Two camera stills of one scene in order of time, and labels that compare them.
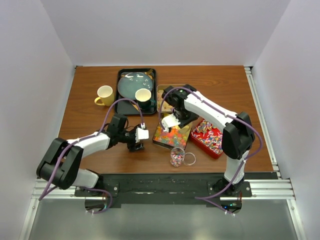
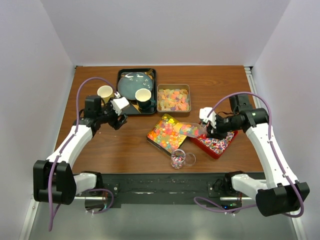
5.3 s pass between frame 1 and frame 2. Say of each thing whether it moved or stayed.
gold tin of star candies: moved
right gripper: moved
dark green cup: stayed
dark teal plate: stayed
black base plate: stayed
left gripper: moved
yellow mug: stayed
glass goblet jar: stayed
